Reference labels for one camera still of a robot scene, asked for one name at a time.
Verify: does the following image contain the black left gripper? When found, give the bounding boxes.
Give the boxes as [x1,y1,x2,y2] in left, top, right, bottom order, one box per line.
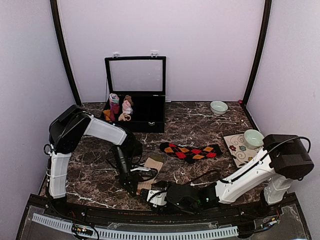
[113,147,139,197]

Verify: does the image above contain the striped beige maroon sock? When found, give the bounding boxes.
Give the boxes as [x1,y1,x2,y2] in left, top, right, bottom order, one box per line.
[137,154,164,194]

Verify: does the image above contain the black argyle orange red sock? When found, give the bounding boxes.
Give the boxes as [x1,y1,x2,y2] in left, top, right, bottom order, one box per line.
[159,142,223,164]

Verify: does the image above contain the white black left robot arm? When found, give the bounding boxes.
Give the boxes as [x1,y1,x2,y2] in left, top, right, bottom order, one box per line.
[43,104,143,218]

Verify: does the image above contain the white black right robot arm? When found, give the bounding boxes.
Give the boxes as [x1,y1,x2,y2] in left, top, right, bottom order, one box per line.
[140,134,314,217]

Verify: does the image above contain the square floral plate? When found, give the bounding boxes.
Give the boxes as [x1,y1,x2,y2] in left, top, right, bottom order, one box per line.
[223,133,262,169]

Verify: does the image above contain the small circuit board left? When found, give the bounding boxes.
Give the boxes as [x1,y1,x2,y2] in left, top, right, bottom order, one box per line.
[71,224,94,237]

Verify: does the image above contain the small circuit board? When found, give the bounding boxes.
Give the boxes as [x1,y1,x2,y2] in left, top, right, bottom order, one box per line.
[261,217,280,228]
[71,224,94,237]

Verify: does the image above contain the beige rolled sock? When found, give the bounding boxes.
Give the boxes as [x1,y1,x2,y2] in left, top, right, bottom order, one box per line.
[118,112,131,122]

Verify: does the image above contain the small circuit board right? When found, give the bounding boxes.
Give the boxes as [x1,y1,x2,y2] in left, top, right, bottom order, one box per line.
[261,217,280,228]

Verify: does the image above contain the pink white rolled sock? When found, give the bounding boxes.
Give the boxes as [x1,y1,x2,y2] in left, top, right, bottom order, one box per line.
[122,100,133,115]

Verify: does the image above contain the orange rolled sock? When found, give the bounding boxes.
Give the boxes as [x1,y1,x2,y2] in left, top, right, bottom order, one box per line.
[102,109,111,122]

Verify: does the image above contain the pale green bowl on plate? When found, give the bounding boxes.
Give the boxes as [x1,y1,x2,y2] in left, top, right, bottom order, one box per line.
[243,129,264,150]

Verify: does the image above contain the magenta rolled sock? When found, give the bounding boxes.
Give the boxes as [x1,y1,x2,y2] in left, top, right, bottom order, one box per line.
[109,102,120,122]

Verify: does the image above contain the brown rolled sock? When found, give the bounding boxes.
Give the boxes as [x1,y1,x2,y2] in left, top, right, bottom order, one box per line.
[124,95,134,106]

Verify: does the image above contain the pale green bowl at back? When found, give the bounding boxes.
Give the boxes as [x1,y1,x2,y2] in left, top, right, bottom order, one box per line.
[210,100,229,116]

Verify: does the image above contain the multicolour rolled sock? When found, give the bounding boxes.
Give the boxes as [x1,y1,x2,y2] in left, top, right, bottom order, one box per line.
[109,93,120,104]

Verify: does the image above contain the black box with glass lid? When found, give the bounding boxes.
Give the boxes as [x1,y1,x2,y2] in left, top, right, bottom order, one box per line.
[104,56,167,133]

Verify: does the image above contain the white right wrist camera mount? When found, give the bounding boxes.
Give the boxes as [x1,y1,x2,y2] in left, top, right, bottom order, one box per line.
[146,190,167,208]

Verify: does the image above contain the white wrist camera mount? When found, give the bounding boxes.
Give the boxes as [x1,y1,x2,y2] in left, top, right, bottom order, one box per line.
[130,166,151,172]
[146,190,167,208]

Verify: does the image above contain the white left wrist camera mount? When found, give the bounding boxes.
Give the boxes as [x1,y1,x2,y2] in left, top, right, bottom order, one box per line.
[130,166,151,172]

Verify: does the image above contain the white slotted cable duct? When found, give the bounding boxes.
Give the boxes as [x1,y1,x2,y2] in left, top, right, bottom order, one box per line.
[31,213,239,240]

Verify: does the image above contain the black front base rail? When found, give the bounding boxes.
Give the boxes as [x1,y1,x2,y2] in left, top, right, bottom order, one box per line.
[27,194,280,225]

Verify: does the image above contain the black left frame post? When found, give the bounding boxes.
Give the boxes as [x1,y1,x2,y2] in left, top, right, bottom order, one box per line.
[49,0,82,106]

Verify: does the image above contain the black frame post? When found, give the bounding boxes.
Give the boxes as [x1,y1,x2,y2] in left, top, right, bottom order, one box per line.
[49,0,82,106]
[242,0,272,108]

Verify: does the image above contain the black right frame post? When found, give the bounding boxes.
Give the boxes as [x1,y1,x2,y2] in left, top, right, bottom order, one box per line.
[242,0,272,108]

